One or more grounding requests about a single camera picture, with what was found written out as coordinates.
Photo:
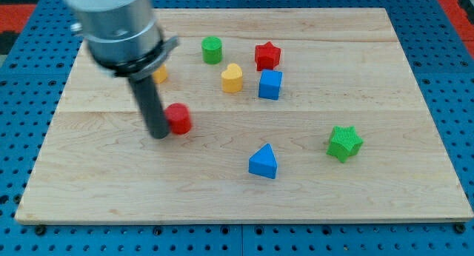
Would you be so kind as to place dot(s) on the blue cube block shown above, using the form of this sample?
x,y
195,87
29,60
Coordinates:
x,y
270,84

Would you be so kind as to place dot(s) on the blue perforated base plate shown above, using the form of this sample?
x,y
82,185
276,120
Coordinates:
x,y
35,72

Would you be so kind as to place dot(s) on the red cylinder block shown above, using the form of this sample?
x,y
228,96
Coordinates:
x,y
178,118

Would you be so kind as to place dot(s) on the yellow heart block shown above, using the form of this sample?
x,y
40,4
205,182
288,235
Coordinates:
x,y
232,79

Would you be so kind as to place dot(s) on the wooden board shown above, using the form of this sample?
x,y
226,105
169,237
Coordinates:
x,y
341,67

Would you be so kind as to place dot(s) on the blue triangle block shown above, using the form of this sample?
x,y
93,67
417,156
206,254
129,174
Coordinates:
x,y
263,162

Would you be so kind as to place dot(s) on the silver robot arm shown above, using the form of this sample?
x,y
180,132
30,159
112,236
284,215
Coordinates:
x,y
123,37

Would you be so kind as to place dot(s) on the red star block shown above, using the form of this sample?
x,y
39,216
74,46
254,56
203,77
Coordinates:
x,y
267,56

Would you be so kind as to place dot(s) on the green star block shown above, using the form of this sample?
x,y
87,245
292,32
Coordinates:
x,y
344,142

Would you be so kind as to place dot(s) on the green cylinder block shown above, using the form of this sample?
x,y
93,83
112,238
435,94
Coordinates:
x,y
211,47

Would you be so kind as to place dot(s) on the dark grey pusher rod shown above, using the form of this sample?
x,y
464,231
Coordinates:
x,y
147,98

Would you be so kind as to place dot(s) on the yellow hexagon block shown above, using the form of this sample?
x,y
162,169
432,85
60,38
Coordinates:
x,y
160,75

